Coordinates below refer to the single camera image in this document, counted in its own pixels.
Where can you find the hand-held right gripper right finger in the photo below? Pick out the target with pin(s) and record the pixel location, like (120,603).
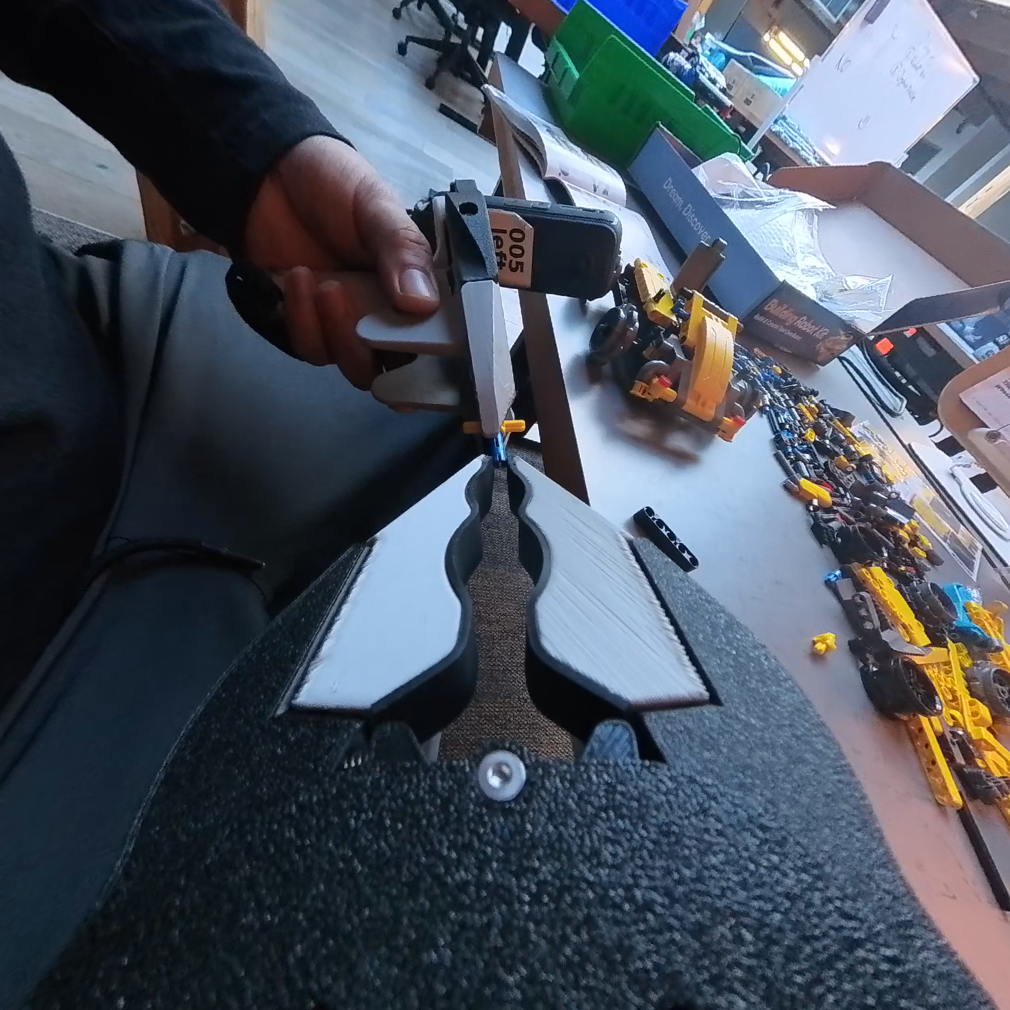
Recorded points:
(615,615)

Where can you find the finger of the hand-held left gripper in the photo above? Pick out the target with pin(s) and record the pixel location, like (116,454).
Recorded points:
(483,347)

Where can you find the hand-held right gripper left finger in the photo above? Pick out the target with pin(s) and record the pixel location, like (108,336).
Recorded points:
(387,615)

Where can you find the yellow cross axle connector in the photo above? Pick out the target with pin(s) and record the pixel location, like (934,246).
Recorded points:
(473,427)
(823,643)

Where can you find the blue pin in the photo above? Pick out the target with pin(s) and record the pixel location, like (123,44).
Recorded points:
(497,450)

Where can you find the grey desk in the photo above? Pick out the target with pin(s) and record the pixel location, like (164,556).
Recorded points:
(710,489)

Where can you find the person's left hand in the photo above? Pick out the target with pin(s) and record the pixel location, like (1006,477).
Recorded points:
(339,221)

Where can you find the black holed beam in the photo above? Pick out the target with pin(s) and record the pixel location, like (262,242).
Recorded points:
(665,539)

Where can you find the instruction booklet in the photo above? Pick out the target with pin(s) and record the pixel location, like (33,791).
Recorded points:
(552,150)

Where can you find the dark blue kit box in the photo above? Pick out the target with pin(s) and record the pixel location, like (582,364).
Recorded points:
(710,237)

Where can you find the green plastic bin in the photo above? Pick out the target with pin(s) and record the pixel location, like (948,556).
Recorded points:
(623,102)

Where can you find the yellow brick vehicle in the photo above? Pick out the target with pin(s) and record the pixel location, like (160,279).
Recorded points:
(702,355)

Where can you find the clear plastic bag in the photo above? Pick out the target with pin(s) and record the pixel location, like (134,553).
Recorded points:
(773,205)

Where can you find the black office chair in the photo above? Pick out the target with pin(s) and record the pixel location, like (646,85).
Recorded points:
(450,39)

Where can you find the blue plastic bin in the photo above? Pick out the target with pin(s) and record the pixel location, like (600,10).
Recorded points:
(631,12)

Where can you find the pile of building brick parts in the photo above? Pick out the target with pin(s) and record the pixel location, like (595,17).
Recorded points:
(907,615)

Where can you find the black spoked wheel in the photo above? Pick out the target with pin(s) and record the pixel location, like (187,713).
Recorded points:
(899,685)

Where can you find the whiteboard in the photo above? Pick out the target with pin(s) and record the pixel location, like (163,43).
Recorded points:
(884,87)

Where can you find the person's black sweater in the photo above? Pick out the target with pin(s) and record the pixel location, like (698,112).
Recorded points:
(31,394)

